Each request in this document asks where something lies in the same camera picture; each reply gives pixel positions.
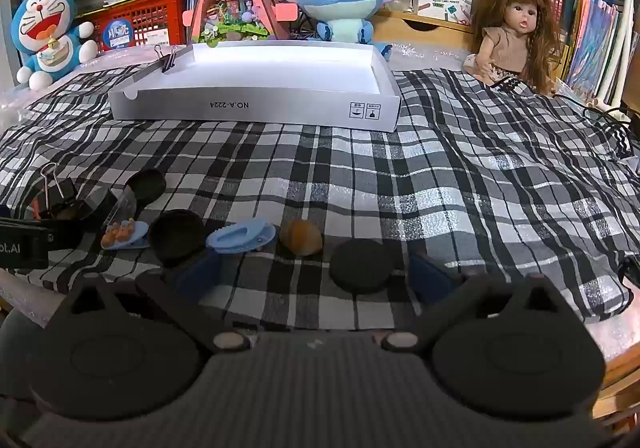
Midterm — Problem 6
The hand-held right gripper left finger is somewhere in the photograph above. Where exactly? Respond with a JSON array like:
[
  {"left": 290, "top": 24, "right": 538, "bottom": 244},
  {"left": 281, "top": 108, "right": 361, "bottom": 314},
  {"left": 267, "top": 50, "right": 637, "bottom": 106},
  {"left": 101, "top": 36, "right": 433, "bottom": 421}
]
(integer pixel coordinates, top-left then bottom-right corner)
[{"left": 47, "top": 252, "right": 258, "bottom": 354}]

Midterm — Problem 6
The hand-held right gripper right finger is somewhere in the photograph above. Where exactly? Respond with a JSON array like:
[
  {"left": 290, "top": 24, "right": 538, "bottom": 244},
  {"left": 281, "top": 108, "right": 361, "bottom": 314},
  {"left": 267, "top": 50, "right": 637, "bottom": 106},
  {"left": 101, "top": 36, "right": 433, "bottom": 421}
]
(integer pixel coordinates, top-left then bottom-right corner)
[{"left": 375, "top": 254, "right": 581, "bottom": 352}]

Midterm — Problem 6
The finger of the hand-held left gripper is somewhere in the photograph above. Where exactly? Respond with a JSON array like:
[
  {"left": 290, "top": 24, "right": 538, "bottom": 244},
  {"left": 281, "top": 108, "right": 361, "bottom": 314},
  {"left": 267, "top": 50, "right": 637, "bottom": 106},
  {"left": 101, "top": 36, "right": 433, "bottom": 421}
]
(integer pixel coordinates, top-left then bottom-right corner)
[
  {"left": 0, "top": 215, "right": 84, "bottom": 250},
  {"left": 30, "top": 188, "right": 119, "bottom": 232}
]

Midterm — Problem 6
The black binder clip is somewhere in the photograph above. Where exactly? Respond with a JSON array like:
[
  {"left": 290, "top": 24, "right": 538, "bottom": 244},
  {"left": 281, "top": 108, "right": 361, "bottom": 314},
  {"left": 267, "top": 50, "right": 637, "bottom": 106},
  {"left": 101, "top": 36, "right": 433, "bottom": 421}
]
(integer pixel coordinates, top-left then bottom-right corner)
[
  {"left": 150, "top": 45, "right": 179, "bottom": 74},
  {"left": 39, "top": 162, "right": 78, "bottom": 220}
]

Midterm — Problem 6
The blue clip with orange figures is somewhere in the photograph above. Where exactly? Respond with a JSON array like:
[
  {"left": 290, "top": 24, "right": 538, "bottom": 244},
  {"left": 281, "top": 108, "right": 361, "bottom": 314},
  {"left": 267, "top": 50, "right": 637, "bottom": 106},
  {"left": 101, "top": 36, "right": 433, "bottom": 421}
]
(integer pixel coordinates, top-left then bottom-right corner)
[{"left": 100, "top": 218, "right": 151, "bottom": 250}]

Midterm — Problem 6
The black round lid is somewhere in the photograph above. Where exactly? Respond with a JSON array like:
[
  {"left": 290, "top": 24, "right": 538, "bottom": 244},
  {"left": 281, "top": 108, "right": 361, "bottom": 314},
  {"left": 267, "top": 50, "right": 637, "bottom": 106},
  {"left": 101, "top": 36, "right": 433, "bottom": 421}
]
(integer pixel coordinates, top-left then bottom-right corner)
[
  {"left": 148, "top": 209, "right": 206, "bottom": 269},
  {"left": 330, "top": 239, "right": 393, "bottom": 293},
  {"left": 125, "top": 169, "right": 167, "bottom": 203}
]

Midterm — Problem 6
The blue plastic clip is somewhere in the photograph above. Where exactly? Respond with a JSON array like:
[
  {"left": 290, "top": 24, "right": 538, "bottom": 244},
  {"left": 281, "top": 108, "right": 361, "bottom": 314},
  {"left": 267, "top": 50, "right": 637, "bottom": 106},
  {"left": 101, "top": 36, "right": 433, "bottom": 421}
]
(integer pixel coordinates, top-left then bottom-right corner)
[{"left": 206, "top": 220, "right": 277, "bottom": 253}]

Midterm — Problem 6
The brown walnut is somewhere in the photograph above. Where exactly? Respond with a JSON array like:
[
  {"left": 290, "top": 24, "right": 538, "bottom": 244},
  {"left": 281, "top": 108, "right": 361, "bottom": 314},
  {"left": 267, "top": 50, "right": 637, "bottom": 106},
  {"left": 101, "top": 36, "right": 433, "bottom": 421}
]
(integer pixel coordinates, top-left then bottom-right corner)
[{"left": 279, "top": 219, "right": 323, "bottom": 256}]

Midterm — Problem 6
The white cardboard box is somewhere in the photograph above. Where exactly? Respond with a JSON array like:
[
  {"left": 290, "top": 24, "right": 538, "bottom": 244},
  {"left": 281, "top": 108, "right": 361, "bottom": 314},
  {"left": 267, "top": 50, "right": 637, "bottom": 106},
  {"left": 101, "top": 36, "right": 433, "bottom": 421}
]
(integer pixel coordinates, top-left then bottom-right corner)
[{"left": 107, "top": 40, "right": 401, "bottom": 132}]

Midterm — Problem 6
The black white plaid cloth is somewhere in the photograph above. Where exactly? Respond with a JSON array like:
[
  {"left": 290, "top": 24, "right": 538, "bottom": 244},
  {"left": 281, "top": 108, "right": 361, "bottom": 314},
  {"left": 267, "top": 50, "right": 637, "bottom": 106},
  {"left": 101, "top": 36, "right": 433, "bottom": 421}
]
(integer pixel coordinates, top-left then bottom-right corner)
[{"left": 0, "top": 63, "right": 636, "bottom": 334}]

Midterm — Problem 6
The blue white cat plush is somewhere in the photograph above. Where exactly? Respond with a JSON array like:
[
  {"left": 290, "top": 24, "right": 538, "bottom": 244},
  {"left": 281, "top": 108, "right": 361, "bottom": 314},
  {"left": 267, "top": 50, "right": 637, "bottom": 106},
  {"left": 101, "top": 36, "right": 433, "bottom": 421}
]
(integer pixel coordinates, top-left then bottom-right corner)
[{"left": 11, "top": 0, "right": 97, "bottom": 91}]

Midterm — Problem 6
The red plastic crate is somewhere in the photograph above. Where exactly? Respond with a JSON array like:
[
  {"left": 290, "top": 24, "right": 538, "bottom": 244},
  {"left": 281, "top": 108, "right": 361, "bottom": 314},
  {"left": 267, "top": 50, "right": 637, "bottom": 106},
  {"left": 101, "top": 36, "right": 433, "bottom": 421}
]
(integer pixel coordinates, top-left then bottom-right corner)
[{"left": 75, "top": 0, "right": 188, "bottom": 54}]

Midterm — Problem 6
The wooden drawer box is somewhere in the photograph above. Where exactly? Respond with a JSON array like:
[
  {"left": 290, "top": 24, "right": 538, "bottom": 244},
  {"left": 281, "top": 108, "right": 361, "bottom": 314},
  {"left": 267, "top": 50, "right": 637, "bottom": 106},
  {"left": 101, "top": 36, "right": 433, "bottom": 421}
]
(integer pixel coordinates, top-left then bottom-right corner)
[{"left": 372, "top": 8, "right": 473, "bottom": 54}]

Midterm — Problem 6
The brown-haired baby doll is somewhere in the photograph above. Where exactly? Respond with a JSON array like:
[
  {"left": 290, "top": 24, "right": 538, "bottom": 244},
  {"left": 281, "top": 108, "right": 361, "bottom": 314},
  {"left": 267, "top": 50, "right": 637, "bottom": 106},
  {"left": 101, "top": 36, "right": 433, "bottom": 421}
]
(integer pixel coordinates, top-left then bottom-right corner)
[{"left": 462, "top": 0, "right": 563, "bottom": 96}]

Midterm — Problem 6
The row of thin colourful books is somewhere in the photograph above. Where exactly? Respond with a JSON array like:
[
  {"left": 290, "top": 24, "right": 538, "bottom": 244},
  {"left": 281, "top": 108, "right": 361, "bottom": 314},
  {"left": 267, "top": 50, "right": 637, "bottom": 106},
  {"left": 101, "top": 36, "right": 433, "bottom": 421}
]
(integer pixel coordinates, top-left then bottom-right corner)
[{"left": 565, "top": 0, "right": 626, "bottom": 104}]

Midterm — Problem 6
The white pipe rack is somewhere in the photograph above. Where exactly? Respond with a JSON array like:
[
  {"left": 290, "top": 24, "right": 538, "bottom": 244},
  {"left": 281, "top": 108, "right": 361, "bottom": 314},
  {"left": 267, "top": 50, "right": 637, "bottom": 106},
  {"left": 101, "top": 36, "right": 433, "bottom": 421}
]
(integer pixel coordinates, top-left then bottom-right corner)
[{"left": 597, "top": 0, "right": 640, "bottom": 109}]

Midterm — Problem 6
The black cable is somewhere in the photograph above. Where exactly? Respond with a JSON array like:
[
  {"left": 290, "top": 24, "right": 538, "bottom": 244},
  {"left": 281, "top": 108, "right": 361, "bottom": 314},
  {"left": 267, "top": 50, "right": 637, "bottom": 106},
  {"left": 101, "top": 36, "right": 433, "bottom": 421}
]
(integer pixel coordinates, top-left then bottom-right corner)
[{"left": 555, "top": 93, "right": 636, "bottom": 164}]

